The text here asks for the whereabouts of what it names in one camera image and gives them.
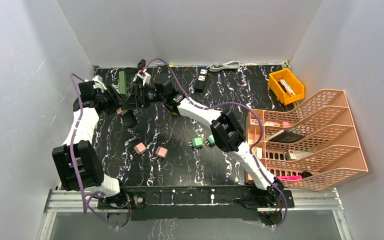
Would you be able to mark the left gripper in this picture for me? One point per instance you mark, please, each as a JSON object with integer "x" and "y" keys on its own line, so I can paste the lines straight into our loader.
{"x": 117, "y": 100}

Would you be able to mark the green power strip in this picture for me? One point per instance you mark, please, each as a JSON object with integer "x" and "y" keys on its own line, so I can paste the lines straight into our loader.
{"x": 122, "y": 82}

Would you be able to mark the pink compartment organizer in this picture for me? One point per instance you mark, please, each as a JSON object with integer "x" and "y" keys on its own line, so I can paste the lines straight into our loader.
{"x": 252, "y": 134}

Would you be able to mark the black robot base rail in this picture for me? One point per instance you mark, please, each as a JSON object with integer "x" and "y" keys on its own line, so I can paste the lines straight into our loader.
{"x": 245, "y": 202}

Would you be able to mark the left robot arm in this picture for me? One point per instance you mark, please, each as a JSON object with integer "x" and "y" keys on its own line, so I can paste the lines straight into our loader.
{"x": 76, "y": 160}

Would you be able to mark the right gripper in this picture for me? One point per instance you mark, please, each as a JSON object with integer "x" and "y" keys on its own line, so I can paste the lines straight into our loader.
{"x": 137, "y": 99}

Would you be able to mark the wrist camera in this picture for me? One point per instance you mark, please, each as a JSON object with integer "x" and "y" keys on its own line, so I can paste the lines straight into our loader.
{"x": 144, "y": 77}
{"x": 98, "y": 81}

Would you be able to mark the pink plug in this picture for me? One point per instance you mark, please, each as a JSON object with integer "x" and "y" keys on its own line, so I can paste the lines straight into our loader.
{"x": 121, "y": 112}

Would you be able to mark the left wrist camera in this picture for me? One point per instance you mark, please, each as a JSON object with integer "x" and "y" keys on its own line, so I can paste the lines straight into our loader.
{"x": 98, "y": 81}

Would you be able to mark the pink tiered file rack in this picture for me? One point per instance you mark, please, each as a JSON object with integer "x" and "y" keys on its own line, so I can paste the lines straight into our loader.
{"x": 329, "y": 149}

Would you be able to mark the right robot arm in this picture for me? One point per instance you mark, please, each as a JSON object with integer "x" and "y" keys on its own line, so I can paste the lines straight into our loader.
{"x": 228, "y": 134}

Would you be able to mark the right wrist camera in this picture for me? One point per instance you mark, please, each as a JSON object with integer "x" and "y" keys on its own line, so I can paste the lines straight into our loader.
{"x": 144, "y": 77}

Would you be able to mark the green plug adapter dark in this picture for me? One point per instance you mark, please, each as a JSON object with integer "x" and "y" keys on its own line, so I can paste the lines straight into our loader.
{"x": 196, "y": 143}

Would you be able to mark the yellow storage bin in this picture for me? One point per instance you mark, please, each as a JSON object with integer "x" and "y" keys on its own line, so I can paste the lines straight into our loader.
{"x": 286, "y": 87}

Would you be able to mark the pink usb plug adapter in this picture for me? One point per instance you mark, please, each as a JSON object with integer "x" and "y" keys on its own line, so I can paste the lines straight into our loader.
{"x": 161, "y": 152}

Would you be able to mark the light green plug adapter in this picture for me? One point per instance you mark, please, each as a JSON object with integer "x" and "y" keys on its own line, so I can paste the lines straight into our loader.
{"x": 210, "y": 141}

